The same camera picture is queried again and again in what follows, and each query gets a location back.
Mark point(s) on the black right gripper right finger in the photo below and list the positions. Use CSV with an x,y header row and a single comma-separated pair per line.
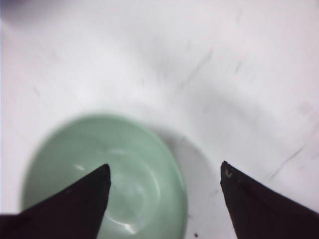
x,y
257,212

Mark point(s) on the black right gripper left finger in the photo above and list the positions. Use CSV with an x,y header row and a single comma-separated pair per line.
x,y
76,212

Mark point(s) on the green bowl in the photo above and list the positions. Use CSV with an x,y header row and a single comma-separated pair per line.
x,y
147,199

